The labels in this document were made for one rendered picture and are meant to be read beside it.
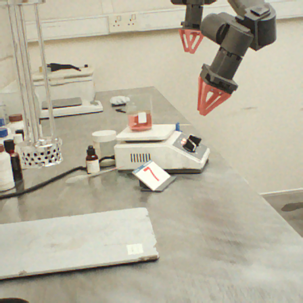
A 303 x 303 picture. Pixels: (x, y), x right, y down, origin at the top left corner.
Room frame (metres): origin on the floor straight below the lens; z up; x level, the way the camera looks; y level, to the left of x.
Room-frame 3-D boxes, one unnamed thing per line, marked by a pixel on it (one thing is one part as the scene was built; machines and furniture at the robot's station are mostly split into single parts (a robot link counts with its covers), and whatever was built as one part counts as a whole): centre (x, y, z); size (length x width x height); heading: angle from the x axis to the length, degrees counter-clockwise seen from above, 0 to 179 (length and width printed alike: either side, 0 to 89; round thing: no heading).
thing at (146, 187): (1.01, 0.00, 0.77); 0.09 x 0.06 x 0.04; 155
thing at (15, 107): (1.67, 0.42, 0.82); 0.18 x 0.13 x 0.15; 50
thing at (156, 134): (1.15, 0.01, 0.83); 0.12 x 0.12 x 0.01; 75
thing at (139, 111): (1.15, 0.02, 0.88); 0.07 x 0.06 x 0.08; 53
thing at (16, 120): (1.41, 0.38, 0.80); 0.06 x 0.06 x 0.11
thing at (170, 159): (1.14, -0.02, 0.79); 0.22 x 0.13 x 0.08; 75
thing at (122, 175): (1.05, 0.07, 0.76); 0.06 x 0.06 x 0.02
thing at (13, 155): (1.13, 0.33, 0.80); 0.04 x 0.04 x 0.10
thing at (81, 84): (2.34, 0.38, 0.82); 0.37 x 0.31 x 0.14; 3
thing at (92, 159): (1.13, 0.14, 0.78); 0.03 x 0.03 x 0.07
